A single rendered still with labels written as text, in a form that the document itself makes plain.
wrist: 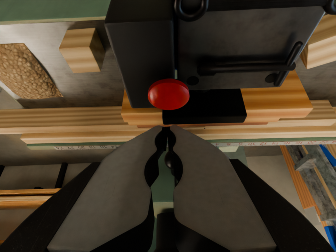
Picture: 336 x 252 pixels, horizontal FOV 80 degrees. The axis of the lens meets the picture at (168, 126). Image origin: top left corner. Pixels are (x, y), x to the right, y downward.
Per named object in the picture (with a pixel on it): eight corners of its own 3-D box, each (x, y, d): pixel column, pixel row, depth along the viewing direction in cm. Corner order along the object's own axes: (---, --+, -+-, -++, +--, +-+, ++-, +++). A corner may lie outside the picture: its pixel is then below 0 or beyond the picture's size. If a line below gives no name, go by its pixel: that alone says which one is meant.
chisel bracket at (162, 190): (201, 134, 26) (208, 202, 22) (194, 171, 38) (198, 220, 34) (145, 136, 27) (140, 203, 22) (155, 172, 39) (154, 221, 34)
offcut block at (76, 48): (95, 27, 23) (89, 46, 21) (106, 53, 26) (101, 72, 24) (66, 29, 23) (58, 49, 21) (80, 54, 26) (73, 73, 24)
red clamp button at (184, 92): (190, 74, 14) (191, 85, 13) (188, 102, 16) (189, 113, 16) (145, 76, 14) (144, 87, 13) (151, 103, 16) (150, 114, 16)
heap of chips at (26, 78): (24, 43, 25) (18, 53, 24) (64, 97, 33) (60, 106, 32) (-31, 45, 25) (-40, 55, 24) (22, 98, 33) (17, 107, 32)
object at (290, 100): (294, 67, 28) (314, 108, 24) (287, 77, 29) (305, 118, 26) (127, 73, 29) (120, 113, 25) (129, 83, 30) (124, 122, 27)
